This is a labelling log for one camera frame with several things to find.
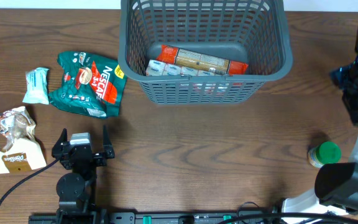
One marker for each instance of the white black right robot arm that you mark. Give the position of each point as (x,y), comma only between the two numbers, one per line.
(335,192)

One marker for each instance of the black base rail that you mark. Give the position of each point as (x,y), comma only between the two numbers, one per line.
(166,217)

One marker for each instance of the light green tissue pack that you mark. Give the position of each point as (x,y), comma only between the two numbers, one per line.
(36,81)

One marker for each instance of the beige cookie bag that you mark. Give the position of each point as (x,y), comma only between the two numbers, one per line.
(22,152)

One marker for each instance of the green lid jar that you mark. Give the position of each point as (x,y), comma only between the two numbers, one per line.
(325,153)

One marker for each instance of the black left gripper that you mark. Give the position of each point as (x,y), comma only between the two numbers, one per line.
(101,159)

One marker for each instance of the grey plastic basket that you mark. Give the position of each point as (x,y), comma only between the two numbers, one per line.
(251,31)

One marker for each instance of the clear bag of tissue packs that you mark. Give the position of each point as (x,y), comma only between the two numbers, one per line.
(157,68)

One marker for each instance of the orange spaghetti packet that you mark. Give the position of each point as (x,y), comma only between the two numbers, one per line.
(208,63)

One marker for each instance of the green Nescafe coffee bag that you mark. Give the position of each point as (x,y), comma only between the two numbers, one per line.
(92,85)

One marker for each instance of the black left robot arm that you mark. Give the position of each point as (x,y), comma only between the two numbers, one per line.
(77,189)

